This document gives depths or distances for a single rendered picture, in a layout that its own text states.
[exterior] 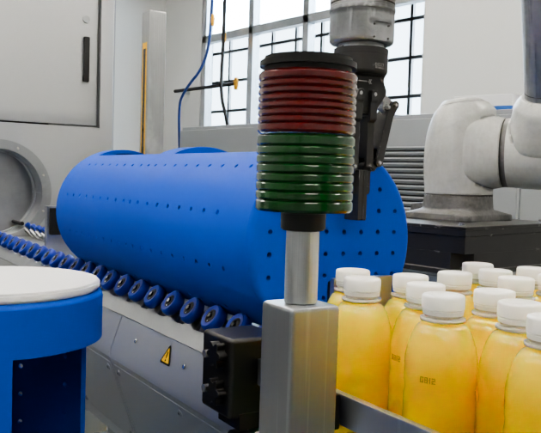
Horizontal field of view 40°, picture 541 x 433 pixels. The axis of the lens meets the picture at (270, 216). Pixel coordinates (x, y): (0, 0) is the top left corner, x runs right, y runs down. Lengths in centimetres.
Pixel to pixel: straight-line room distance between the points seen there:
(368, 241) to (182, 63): 564
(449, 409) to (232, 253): 43
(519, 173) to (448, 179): 15
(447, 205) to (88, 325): 96
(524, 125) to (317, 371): 122
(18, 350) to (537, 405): 58
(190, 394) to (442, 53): 326
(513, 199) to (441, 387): 208
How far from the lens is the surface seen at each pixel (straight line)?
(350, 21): 104
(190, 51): 658
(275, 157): 47
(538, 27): 160
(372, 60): 103
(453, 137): 170
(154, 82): 246
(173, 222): 119
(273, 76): 47
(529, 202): 280
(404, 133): 304
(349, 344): 78
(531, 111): 164
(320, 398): 50
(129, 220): 136
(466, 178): 170
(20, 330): 93
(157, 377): 128
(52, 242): 221
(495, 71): 400
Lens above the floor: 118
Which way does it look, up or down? 3 degrees down
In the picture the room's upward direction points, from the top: 2 degrees clockwise
